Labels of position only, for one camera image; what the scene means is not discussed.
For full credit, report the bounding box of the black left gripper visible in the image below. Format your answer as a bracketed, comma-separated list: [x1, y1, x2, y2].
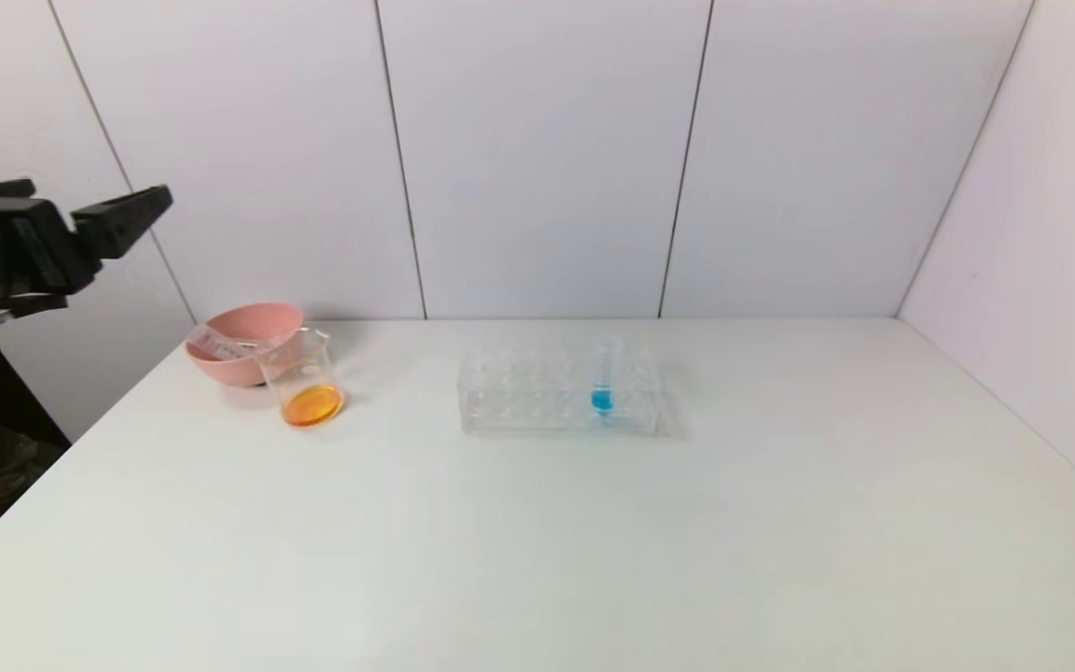
[0, 184, 174, 315]

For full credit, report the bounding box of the test tube with red pigment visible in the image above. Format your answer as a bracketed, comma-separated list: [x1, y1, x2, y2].
[189, 322, 251, 355]

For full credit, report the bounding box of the pink plastic bowl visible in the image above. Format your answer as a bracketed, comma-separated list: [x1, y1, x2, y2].
[185, 301, 307, 387]

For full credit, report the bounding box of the test tube with blue pigment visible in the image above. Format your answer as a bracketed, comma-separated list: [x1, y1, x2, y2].
[592, 338, 617, 418]

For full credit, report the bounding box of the clear glass beaker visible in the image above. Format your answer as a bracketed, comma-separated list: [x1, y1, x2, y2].
[258, 327, 347, 430]

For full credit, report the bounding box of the clear acrylic test tube rack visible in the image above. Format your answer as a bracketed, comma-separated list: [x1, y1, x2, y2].
[458, 343, 662, 438]

